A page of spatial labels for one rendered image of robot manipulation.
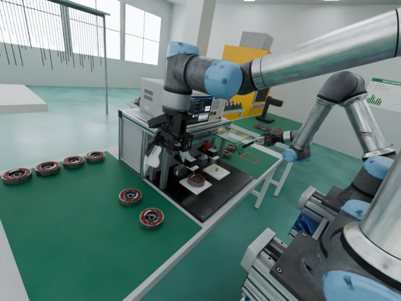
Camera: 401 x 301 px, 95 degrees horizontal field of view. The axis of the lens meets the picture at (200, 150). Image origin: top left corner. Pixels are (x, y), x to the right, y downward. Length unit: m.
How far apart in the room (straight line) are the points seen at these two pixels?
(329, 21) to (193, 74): 6.08
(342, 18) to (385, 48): 5.95
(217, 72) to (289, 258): 0.52
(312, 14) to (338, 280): 6.37
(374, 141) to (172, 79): 0.93
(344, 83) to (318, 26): 5.43
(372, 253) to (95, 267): 0.79
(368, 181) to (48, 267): 1.23
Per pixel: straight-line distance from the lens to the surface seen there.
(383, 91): 6.17
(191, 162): 1.13
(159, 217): 0.95
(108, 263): 0.87
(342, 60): 0.46
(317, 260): 0.60
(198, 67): 0.42
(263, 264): 0.67
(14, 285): 0.92
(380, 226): 0.38
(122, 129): 1.30
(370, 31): 0.46
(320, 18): 6.48
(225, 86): 0.39
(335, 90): 1.03
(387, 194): 0.37
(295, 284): 0.60
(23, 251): 0.99
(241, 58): 4.88
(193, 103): 1.08
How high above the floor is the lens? 1.48
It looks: 25 degrees down
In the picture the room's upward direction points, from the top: 12 degrees clockwise
